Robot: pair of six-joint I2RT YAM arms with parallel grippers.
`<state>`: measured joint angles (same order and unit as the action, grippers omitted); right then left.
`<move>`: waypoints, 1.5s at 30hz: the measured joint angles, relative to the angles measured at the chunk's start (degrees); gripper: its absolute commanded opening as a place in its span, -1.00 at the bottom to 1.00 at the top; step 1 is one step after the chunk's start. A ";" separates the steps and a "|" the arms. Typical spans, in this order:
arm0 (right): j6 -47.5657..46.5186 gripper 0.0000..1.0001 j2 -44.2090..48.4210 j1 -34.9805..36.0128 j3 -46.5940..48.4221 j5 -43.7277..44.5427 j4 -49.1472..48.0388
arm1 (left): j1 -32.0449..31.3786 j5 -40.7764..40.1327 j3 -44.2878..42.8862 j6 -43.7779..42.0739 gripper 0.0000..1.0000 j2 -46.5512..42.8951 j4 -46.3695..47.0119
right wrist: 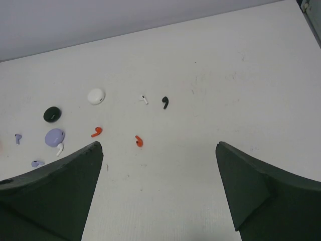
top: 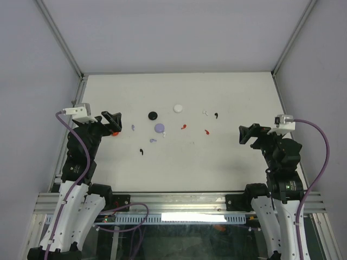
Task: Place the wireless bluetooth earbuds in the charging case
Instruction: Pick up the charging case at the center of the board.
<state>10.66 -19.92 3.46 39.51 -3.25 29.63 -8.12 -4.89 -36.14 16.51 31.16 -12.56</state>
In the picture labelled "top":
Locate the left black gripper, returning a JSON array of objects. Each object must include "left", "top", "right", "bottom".
[{"left": 77, "top": 110, "right": 121, "bottom": 159}]

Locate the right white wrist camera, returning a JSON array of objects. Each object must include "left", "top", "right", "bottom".
[{"left": 267, "top": 114, "right": 295, "bottom": 136}]

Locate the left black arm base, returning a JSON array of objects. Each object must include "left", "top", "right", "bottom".
[{"left": 110, "top": 193, "right": 131, "bottom": 213}]

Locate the purple earbud charging case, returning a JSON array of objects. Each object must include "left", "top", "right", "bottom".
[{"left": 154, "top": 123, "right": 165, "bottom": 133}]

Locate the black earbud charging case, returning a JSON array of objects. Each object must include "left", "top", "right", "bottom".
[{"left": 148, "top": 111, "right": 158, "bottom": 120}]

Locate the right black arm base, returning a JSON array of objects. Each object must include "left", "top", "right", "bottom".
[{"left": 225, "top": 194, "right": 252, "bottom": 212}]

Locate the aluminium mounting rail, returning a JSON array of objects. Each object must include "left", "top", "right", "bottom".
[{"left": 34, "top": 192, "right": 326, "bottom": 214}]

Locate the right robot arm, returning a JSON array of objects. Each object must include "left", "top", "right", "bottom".
[{"left": 239, "top": 123, "right": 310, "bottom": 259}]

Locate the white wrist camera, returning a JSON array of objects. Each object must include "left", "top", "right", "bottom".
[
  {"left": 63, "top": 103, "right": 97, "bottom": 124},
  {"left": 267, "top": 114, "right": 295, "bottom": 136}
]

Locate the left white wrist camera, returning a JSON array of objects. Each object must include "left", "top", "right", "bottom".
[{"left": 63, "top": 103, "right": 97, "bottom": 124}]

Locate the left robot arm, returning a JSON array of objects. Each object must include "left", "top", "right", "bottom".
[{"left": 27, "top": 105, "right": 122, "bottom": 259}]

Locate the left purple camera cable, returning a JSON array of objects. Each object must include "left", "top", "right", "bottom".
[{"left": 43, "top": 111, "right": 91, "bottom": 260}]

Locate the purple cable under rail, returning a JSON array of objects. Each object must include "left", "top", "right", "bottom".
[{"left": 93, "top": 203, "right": 150, "bottom": 260}]

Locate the white earbud charging case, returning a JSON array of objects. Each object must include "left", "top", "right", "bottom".
[{"left": 173, "top": 104, "right": 183, "bottom": 113}]

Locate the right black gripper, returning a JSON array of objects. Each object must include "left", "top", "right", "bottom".
[{"left": 239, "top": 122, "right": 285, "bottom": 171}]

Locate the white slotted cable duct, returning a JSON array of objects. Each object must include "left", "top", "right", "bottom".
[{"left": 44, "top": 213, "right": 247, "bottom": 225}]

